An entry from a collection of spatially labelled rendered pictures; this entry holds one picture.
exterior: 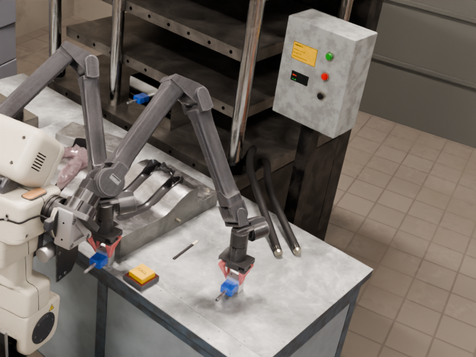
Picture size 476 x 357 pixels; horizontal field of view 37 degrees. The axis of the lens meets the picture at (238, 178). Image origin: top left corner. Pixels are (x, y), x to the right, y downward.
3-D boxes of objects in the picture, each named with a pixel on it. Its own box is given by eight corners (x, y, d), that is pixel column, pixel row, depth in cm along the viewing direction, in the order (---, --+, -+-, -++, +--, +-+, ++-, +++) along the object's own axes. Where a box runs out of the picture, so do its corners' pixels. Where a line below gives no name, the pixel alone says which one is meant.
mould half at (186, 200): (119, 258, 235) (121, 226, 228) (69, 224, 247) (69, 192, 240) (216, 205, 270) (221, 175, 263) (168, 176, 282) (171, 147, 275)
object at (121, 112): (234, 193, 292) (235, 181, 289) (37, 83, 355) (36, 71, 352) (339, 134, 351) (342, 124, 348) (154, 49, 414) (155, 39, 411)
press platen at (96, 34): (239, 121, 290) (240, 110, 288) (66, 35, 344) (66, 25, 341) (333, 79, 342) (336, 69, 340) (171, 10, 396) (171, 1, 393)
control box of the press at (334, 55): (282, 343, 324) (352, 42, 248) (232, 310, 338) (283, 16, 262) (309, 321, 339) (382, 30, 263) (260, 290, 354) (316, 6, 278)
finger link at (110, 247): (103, 246, 233) (104, 223, 229) (121, 253, 231) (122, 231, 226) (91, 256, 228) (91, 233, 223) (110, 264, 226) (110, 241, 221)
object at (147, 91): (169, 131, 318) (172, 96, 309) (127, 109, 331) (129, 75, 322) (238, 103, 353) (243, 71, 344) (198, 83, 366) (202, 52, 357)
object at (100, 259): (91, 282, 223) (91, 269, 220) (77, 276, 224) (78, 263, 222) (114, 261, 233) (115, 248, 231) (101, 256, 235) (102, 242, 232)
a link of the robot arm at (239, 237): (227, 225, 216) (239, 235, 213) (245, 219, 220) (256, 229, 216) (225, 243, 220) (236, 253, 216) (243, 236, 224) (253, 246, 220)
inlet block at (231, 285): (222, 309, 220) (224, 297, 217) (209, 303, 222) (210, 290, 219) (243, 288, 230) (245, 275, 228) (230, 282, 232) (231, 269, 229)
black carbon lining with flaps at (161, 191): (121, 227, 238) (122, 204, 233) (90, 206, 246) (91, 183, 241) (190, 191, 263) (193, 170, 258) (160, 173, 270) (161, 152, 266)
